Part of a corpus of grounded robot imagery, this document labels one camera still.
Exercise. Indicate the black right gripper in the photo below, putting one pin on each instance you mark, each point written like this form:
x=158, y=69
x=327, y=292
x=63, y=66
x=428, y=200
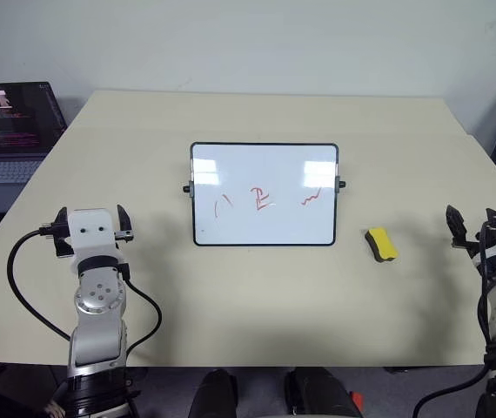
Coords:
x=479, y=250

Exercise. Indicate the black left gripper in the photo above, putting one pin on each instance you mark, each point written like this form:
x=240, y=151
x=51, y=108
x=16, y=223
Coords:
x=62, y=241

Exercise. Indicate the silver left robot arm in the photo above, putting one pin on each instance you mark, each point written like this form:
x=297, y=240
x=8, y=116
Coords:
x=100, y=322

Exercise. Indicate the yellow and black eraser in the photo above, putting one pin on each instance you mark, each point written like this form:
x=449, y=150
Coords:
x=383, y=244

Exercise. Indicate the open dark laptop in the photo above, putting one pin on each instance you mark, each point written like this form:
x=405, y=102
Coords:
x=8, y=130

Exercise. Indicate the small black-framed whiteboard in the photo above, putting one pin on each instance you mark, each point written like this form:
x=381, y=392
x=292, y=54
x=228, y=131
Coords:
x=263, y=196

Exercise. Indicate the small dark rounded shape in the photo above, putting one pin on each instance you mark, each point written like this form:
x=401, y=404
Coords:
x=213, y=396

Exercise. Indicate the large dark rounded shape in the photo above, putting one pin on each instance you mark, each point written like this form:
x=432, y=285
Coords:
x=317, y=396

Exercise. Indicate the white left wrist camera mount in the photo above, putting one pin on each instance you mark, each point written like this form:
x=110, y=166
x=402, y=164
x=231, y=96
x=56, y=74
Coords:
x=91, y=237

